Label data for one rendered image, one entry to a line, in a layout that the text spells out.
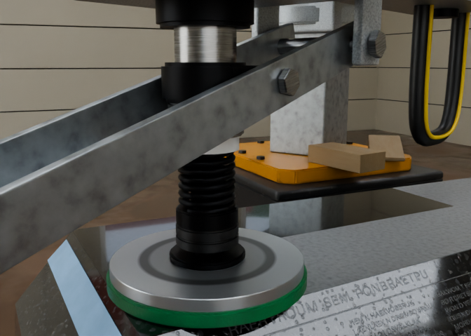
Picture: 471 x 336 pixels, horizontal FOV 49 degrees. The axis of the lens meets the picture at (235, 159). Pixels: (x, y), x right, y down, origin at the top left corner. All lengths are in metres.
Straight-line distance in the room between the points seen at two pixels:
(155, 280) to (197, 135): 0.16
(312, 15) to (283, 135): 0.38
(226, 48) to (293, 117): 1.11
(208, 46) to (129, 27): 6.29
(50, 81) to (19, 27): 0.68
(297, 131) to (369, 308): 1.07
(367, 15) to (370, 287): 0.31
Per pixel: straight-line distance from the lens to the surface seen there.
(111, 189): 0.40
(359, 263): 0.65
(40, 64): 6.61
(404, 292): 0.64
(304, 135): 1.60
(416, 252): 0.70
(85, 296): 0.61
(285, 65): 0.54
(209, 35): 0.51
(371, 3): 0.65
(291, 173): 1.40
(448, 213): 0.90
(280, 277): 0.53
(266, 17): 0.73
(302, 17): 1.54
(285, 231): 0.75
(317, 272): 0.61
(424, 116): 1.02
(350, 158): 1.39
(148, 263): 0.57
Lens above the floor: 1.06
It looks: 11 degrees down
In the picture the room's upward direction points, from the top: straight up
